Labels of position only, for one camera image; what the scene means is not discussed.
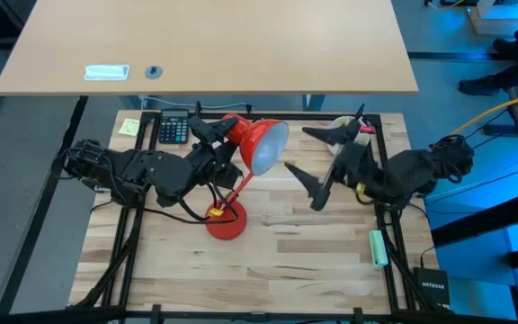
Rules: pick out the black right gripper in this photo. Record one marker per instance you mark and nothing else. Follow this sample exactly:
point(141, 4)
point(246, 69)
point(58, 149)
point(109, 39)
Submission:
point(353, 164)

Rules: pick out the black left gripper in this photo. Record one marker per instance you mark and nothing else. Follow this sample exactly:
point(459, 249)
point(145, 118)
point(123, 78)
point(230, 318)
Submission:
point(218, 164)

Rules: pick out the red desk lamp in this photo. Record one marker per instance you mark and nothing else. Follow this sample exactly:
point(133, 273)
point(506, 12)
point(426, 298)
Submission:
point(226, 222)

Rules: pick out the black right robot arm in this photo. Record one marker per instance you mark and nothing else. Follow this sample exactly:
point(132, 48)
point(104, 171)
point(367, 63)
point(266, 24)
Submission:
point(407, 173)

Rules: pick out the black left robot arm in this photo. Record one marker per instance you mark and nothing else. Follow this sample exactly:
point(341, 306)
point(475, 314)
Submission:
point(151, 168)

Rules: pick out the black calculator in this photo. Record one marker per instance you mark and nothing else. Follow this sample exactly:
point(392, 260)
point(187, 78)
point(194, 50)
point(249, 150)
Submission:
point(173, 128)

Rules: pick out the white pen cup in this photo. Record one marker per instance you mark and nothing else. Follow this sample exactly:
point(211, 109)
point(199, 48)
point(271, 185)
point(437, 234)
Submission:
point(337, 122)

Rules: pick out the pink marker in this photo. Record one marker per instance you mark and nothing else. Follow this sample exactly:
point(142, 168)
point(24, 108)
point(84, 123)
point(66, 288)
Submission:
point(368, 130)

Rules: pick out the black pen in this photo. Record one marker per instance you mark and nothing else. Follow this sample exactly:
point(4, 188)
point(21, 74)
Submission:
point(359, 112)

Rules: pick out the yellow sticky note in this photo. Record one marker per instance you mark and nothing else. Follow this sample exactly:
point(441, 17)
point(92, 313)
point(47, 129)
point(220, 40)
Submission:
point(129, 127)

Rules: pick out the tan wooden desk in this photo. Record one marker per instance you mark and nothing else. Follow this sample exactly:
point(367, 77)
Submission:
point(205, 40)

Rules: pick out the mint green rectangular box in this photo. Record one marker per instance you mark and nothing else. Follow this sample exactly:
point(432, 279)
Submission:
point(378, 249)

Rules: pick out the black Netgear router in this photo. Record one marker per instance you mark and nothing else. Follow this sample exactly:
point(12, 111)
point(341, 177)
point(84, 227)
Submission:
point(432, 288)

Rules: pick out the black floor beam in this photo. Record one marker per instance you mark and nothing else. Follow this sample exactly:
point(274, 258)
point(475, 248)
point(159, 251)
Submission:
point(488, 218)

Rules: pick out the person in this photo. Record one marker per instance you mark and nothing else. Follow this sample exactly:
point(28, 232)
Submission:
point(479, 85)

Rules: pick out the white platform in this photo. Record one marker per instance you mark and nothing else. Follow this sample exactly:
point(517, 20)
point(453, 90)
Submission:
point(502, 20)

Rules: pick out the black aluminium table frame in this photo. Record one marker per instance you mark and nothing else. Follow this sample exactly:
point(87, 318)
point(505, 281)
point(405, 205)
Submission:
point(241, 317)

